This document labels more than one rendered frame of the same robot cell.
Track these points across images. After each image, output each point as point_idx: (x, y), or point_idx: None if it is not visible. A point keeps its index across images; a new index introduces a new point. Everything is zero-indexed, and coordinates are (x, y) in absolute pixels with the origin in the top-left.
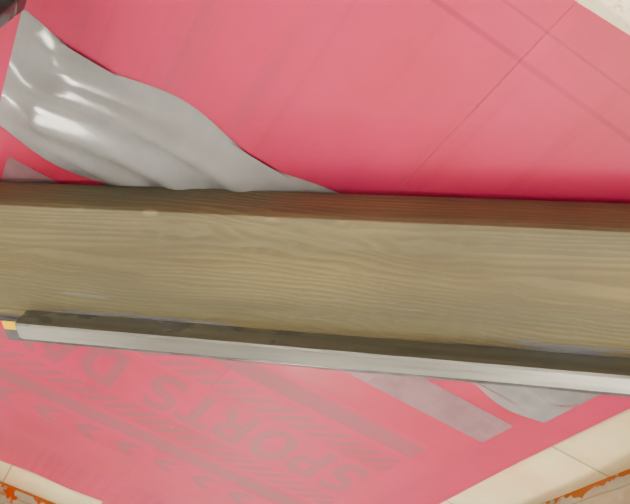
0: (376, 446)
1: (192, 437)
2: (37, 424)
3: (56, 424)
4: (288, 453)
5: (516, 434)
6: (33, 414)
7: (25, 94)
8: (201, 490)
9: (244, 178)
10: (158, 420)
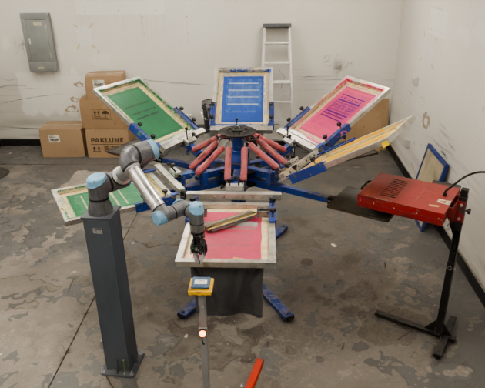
0: (249, 234)
1: (231, 242)
2: (212, 249)
3: (215, 248)
4: (242, 239)
5: (257, 228)
6: (212, 248)
7: (205, 223)
8: (237, 249)
9: None
10: (226, 242)
